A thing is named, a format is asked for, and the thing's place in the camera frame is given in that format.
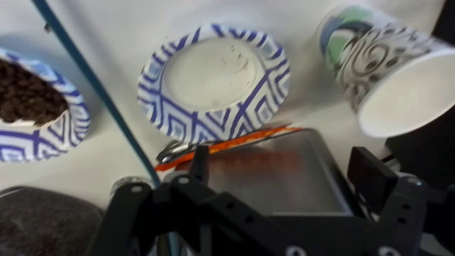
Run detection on blue cable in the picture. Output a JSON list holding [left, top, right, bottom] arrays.
[[29, 0, 163, 188]]

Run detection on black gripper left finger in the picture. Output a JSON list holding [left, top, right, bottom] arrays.
[[86, 144, 304, 256]]

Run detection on orange handled metal spoon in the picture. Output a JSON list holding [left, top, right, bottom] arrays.
[[153, 124, 302, 174]]

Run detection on stainless steel tin box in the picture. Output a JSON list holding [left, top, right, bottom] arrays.
[[201, 128, 353, 218]]

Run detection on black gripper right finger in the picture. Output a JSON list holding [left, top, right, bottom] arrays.
[[349, 147, 455, 256]]

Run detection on patterned paper cup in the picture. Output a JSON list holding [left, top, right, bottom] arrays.
[[315, 3, 455, 140]]

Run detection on blue paper plate with beans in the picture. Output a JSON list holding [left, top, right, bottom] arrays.
[[0, 47, 92, 164]]

